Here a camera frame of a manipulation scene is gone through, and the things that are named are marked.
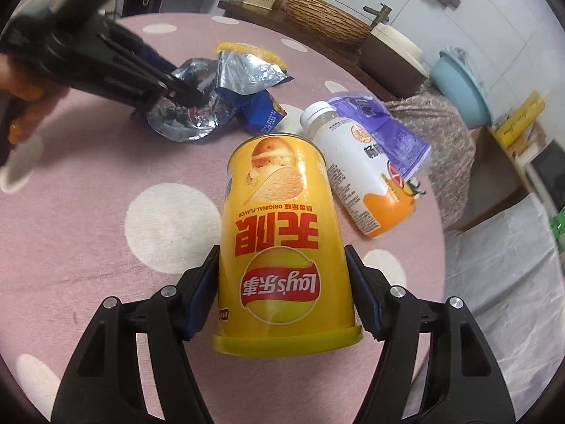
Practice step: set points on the yellow foam fruit net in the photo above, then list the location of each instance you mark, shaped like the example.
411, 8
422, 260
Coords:
276, 59

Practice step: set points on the white plastic sheet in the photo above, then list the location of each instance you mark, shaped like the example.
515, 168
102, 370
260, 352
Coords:
507, 274

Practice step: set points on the white tub lid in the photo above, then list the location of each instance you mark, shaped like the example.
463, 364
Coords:
397, 46

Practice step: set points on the green soda bottle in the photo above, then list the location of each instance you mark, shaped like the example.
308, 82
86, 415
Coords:
558, 227

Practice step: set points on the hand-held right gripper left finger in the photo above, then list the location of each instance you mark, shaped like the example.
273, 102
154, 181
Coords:
203, 291

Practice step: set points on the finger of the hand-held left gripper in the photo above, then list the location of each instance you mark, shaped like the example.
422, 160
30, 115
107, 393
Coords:
154, 90
141, 51

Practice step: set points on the wicker wash basin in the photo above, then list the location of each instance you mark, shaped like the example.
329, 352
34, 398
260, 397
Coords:
326, 17

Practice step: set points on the yellow chip can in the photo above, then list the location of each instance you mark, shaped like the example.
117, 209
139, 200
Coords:
282, 238

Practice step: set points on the purple plastic packet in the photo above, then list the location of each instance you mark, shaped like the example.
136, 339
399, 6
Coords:
388, 132

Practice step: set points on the tall yellow box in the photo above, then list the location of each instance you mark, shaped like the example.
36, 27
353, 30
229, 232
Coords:
521, 117

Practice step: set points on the brown plastic tub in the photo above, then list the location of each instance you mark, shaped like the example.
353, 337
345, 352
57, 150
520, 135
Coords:
388, 75

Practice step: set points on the person's left hand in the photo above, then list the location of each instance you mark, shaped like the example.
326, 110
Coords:
11, 79

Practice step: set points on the light blue plastic basin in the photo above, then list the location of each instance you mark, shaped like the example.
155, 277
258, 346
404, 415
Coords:
463, 92

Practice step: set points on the white and orange drink bottle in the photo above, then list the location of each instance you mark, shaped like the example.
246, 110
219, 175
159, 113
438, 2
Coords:
353, 172

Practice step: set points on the dark wooden counter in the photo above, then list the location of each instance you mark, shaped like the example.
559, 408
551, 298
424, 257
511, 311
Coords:
265, 15

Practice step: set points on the bronze faucet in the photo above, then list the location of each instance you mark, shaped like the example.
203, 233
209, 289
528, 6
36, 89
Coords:
378, 12

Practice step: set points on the grey cloth in basin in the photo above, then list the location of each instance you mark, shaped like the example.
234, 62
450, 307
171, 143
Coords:
457, 55

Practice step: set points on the floral cloth cover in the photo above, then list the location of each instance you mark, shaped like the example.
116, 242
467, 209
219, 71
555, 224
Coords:
446, 163

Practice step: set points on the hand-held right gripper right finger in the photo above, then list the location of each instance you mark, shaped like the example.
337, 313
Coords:
364, 293

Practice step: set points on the white microwave oven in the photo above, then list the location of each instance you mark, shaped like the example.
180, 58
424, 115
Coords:
547, 176

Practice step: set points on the blue foil chip bag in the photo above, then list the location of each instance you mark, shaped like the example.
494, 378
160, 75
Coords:
238, 79

